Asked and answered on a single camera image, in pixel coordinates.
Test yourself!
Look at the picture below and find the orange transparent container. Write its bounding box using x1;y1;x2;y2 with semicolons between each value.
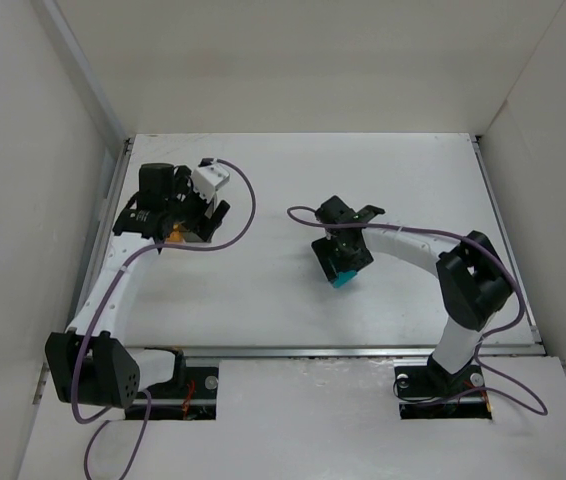
165;224;185;244

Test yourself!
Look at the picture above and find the aluminium frame rail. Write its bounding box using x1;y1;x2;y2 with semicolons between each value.
62;137;547;360

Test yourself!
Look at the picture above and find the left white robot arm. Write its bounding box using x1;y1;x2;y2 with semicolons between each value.
45;159;230;409

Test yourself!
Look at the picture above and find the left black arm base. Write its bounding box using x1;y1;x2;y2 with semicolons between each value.
148;350;219;421

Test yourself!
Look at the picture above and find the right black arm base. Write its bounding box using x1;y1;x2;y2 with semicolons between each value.
393;363;492;420

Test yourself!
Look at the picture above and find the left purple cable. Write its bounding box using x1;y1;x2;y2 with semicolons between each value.
70;157;258;480

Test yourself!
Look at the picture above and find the grey transparent container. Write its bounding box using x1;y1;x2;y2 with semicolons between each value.
179;215;214;243

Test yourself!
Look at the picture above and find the purple cable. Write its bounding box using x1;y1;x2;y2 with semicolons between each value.
70;157;258;480
286;205;549;417

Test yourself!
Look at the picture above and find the teal lego piece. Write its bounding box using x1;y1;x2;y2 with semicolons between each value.
330;270;357;288

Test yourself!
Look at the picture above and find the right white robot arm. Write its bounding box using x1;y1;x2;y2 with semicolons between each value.
311;196;513;385

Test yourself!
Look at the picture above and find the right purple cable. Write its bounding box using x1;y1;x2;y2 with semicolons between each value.
286;205;549;417

